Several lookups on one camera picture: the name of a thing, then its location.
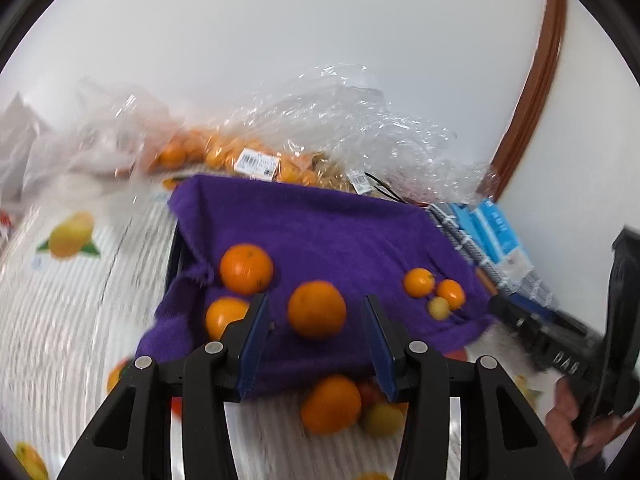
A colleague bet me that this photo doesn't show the small orange kumquat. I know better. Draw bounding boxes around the small orange kumquat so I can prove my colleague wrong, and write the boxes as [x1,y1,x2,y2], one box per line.
[402,268,436,298]

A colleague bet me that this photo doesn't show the large round orange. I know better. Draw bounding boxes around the large round orange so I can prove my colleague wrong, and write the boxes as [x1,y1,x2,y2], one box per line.
[219,244,274,296]

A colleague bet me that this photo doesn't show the oval orange mango fruit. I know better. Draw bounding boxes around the oval orange mango fruit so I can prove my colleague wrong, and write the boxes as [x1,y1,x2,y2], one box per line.
[205,296,250,340]

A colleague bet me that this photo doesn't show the person's right hand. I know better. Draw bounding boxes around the person's right hand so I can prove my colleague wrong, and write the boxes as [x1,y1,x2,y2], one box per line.
[546,377,623,466]

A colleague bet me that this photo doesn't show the grey checked cloth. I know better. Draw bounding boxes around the grey checked cloth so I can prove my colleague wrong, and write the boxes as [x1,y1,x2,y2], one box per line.
[424,203,558,310]

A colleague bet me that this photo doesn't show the yellow green fruit on table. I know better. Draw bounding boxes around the yellow green fruit on table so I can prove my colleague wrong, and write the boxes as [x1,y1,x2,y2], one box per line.
[360,402,405,438]

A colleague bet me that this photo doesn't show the small orange right pile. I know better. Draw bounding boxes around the small orange right pile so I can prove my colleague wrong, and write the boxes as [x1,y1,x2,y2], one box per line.
[435,278,466,311]

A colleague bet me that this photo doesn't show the small yellow green fruit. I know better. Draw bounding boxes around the small yellow green fruit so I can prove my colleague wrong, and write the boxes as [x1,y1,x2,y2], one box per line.
[426,296,451,321]

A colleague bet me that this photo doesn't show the blue white box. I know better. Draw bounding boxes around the blue white box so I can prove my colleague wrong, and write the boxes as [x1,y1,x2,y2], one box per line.
[450,198,534,285]

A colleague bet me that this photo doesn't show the orange fruit upper pile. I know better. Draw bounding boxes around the orange fruit upper pile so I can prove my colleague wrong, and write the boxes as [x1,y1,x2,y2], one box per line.
[299,375,362,436]

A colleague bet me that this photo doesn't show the fruit print tablecloth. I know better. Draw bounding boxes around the fruit print tablecloth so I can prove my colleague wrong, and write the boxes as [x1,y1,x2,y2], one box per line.
[1,176,553,479]

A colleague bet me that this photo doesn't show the orange fruit in pile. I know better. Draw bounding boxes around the orange fruit in pile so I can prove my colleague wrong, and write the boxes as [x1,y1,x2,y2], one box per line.
[286,281,347,341]

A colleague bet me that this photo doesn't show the purple towel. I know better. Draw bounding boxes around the purple towel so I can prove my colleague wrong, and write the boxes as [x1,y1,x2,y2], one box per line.
[138,175,492,396]

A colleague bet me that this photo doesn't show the crumpled clear plastic bag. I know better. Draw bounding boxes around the crumpled clear plastic bag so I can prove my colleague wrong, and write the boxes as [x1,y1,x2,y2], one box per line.
[23,77,181,193]

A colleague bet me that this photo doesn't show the white barcode label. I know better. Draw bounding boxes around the white barcode label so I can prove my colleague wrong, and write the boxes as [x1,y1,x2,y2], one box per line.
[233,148,280,182]

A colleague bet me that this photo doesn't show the clear bag of kumquats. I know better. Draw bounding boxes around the clear bag of kumquats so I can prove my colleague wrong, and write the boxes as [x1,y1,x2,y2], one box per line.
[142,64,498,205]

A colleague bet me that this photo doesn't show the white plastic bag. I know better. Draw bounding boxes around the white plastic bag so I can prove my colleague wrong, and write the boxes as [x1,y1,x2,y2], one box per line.
[0,93,50,205]

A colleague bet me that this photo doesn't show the brown wooden door frame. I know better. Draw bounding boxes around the brown wooden door frame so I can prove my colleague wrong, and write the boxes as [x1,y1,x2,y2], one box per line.
[491,0,567,200]

